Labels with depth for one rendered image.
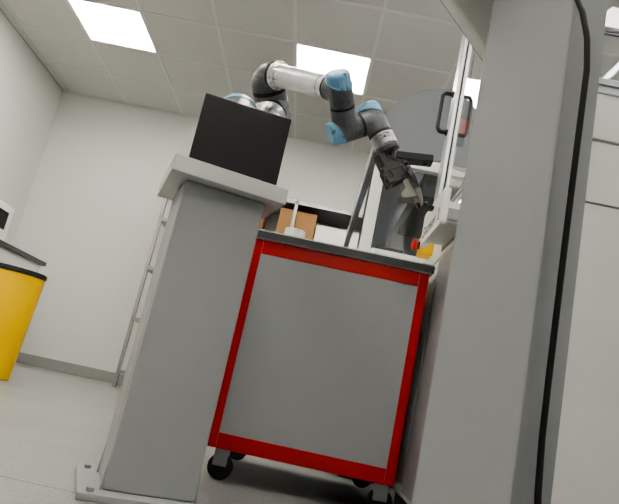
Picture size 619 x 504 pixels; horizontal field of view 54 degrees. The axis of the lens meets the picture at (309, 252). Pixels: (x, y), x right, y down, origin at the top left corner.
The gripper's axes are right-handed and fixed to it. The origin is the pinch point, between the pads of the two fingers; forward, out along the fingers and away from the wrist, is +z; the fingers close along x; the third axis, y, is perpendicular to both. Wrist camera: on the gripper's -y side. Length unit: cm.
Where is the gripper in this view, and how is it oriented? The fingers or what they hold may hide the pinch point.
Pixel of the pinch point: (421, 202)
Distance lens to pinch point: 187.4
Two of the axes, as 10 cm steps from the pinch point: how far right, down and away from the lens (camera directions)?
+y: -9.2, 3.8, -1.0
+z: 3.9, 9.0, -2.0
